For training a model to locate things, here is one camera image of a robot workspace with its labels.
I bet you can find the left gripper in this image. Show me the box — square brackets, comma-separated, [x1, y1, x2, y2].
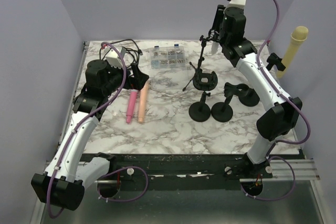
[103, 61, 149, 96]

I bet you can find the pink microphone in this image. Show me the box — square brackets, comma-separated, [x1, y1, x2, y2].
[126, 89, 138, 124]

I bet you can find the white microphone grey head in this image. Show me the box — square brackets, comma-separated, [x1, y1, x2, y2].
[211, 41, 219, 54]

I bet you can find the shock mount desk stand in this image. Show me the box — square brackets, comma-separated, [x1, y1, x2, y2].
[188, 69, 218, 122]

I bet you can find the clip desk stand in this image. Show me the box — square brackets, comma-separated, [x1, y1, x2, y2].
[211, 82, 253, 123]

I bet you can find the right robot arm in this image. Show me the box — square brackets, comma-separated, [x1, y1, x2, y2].
[212, 5, 302, 178]

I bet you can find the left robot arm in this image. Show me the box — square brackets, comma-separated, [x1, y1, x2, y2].
[31, 59, 149, 210]

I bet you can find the peach microphone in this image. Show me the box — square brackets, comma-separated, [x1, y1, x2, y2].
[138, 80, 150, 123]

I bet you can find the yellow microphone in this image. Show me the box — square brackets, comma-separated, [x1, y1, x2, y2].
[276, 26, 309, 79]

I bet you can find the clear screw organiser box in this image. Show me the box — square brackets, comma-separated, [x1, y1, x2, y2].
[149, 44, 186, 70]

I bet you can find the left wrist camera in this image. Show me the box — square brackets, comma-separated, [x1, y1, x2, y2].
[103, 46, 126, 69]

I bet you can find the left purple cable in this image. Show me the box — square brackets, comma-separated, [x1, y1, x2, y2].
[48, 41, 149, 219]

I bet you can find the tall shock mount stand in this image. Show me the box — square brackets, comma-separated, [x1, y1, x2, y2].
[182, 29, 219, 91]

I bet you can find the aluminium frame rail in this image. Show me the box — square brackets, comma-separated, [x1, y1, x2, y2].
[270, 159, 320, 181]

